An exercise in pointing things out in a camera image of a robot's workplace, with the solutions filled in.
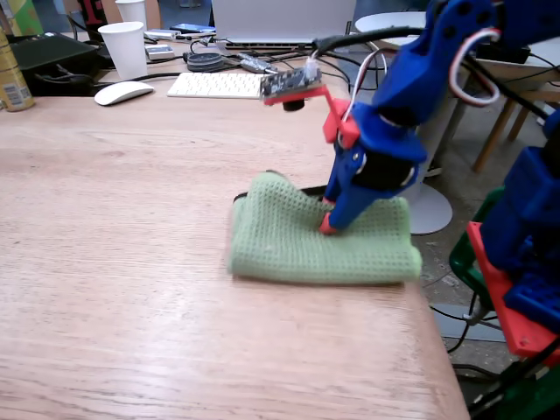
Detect black round disc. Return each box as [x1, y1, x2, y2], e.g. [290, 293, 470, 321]
[186, 52, 227, 74]

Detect green table clamp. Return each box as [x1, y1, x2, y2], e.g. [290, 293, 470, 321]
[449, 187, 504, 307]
[493, 349, 560, 420]

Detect black power adapter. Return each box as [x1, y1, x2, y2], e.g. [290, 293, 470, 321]
[474, 41, 532, 65]

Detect white flat device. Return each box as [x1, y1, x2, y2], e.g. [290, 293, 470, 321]
[143, 28, 183, 41]

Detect yellow drink can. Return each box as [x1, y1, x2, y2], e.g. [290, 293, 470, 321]
[0, 25, 36, 113]

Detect red robot base plate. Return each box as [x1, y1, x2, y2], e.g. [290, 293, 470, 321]
[465, 220, 560, 360]

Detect dark blue flat device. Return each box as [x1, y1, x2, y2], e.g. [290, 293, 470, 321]
[169, 23, 217, 35]

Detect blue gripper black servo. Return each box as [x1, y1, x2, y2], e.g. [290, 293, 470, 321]
[318, 103, 429, 236]

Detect grey floor plate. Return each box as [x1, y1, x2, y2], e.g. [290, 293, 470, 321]
[430, 304, 508, 343]

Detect green waffle cloth black trim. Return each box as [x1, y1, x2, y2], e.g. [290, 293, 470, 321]
[227, 171, 424, 286]

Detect silver laptop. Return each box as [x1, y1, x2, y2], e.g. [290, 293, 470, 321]
[211, 0, 358, 50]

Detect black box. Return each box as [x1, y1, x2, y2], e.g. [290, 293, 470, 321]
[8, 33, 100, 97]

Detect white paper cup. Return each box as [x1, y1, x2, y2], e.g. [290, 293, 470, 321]
[97, 20, 149, 82]
[115, 0, 149, 32]

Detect round white pedestal table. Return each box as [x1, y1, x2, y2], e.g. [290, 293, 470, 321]
[353, 11, 560, 236]

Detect white red servo cable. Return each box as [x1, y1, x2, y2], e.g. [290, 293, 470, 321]
[449, 26, 503, 108]

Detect white computer mouse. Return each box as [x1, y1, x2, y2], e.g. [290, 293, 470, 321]
[94, 80, 156, 107]

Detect yellow green box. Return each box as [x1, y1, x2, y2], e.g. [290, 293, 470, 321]
[0, 0, 45, 37]

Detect wooden furniture legs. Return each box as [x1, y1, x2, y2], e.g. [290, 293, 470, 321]
[473, 94, 548, 173]

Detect silver foil wrapped item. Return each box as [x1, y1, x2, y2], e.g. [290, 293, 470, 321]
[238, 52, 279, 74]

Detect black camera circuit board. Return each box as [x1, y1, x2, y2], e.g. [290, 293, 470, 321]
[258, 65, 326, 113]

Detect red camera mount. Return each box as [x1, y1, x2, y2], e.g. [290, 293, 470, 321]
[262, 84, 365, 149]

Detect thick black camera cable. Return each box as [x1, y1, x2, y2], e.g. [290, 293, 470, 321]
[312, 25, 428, 58]

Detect small silver box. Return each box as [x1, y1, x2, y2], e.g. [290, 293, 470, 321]
[145, 43, 176, 61]

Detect black sign pink letter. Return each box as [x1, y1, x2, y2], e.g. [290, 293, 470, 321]
[77, 0, 110, 43]

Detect white keyboard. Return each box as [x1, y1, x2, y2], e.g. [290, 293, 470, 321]
[166, 72, 268, 101]

